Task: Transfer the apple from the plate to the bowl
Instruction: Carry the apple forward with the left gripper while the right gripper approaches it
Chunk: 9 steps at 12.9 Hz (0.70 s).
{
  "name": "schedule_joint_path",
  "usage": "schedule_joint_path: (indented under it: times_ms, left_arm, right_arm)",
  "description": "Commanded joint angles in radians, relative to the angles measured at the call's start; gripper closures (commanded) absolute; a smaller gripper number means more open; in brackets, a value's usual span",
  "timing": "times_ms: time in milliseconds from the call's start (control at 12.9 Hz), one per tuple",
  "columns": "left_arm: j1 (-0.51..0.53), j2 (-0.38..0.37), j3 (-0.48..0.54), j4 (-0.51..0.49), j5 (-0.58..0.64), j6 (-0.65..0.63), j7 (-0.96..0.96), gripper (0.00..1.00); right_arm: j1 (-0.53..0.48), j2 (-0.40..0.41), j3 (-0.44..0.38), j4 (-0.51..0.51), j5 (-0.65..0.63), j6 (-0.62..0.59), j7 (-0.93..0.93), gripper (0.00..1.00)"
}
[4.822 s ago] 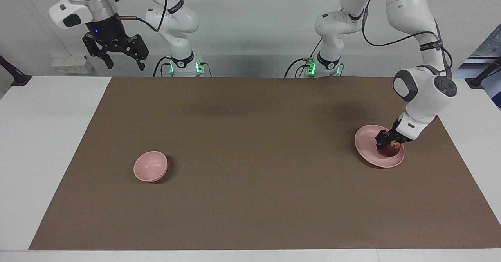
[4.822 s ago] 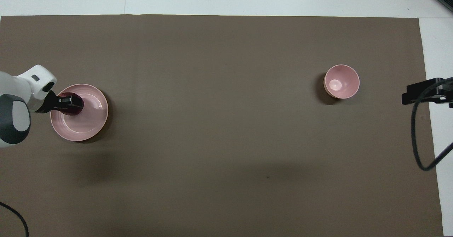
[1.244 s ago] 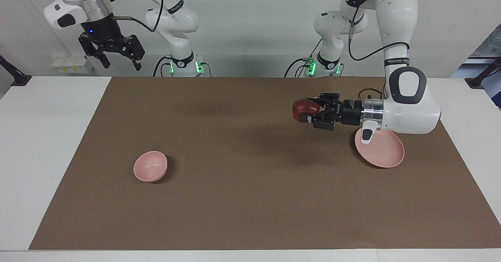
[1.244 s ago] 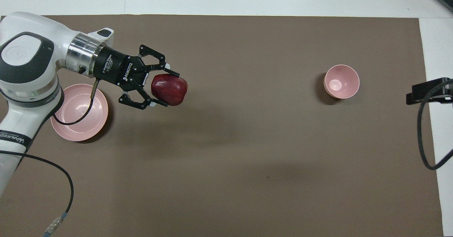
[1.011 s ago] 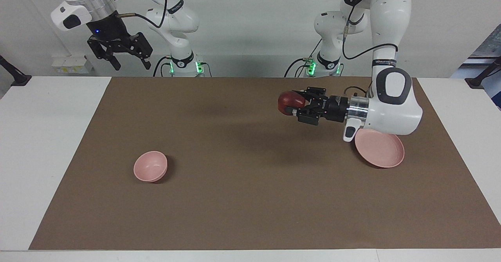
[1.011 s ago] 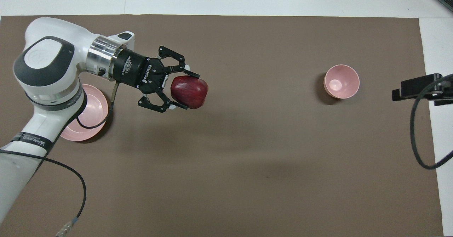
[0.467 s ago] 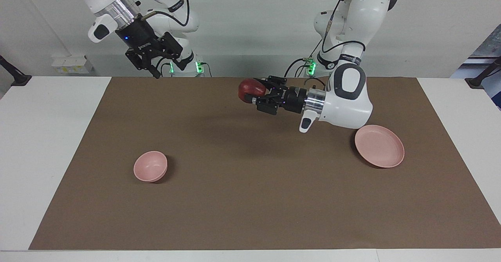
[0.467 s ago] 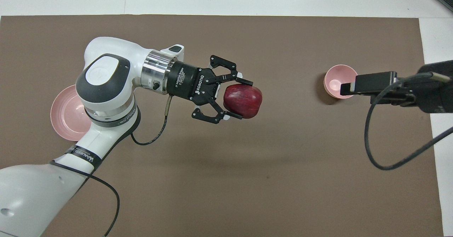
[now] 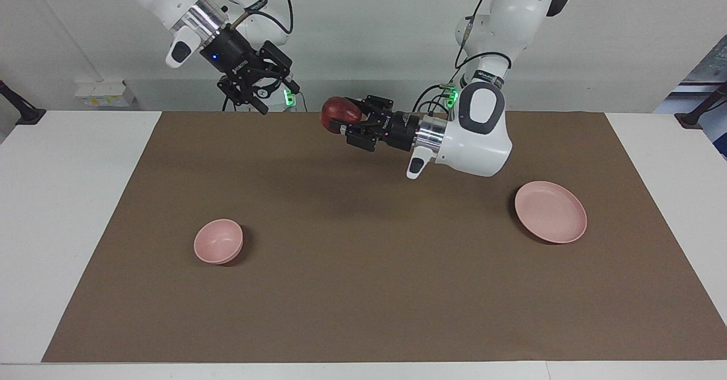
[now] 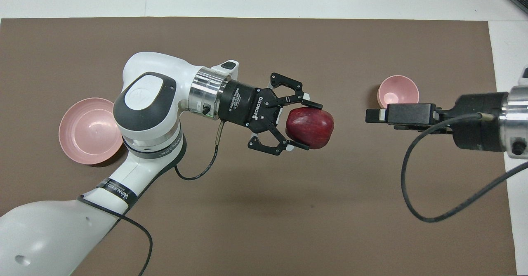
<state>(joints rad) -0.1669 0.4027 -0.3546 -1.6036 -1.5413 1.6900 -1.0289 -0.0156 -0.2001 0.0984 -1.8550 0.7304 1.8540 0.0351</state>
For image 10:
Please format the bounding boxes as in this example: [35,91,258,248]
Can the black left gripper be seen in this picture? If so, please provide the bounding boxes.
[218,73,323,156]

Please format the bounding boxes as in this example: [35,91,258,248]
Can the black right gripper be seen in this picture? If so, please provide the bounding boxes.
[365,91,509,153]

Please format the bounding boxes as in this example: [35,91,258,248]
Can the red apple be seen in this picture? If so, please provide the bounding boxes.
[285,107,335,150]

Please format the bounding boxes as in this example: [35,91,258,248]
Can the pink bowl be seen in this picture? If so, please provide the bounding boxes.
[377,75,420,108]

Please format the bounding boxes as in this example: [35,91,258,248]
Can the pink plate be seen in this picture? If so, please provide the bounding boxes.
[59,98,124,165]

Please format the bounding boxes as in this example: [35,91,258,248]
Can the brown table mat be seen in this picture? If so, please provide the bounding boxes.
[0,17,518,276]

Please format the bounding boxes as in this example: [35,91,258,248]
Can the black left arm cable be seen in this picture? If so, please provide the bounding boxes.
[77,120,226,276]

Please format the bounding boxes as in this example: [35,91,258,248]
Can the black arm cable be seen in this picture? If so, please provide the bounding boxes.
[77,120,226,276]
[401,113,528,223]

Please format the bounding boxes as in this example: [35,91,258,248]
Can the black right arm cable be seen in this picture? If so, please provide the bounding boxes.
[401,113,528,223]

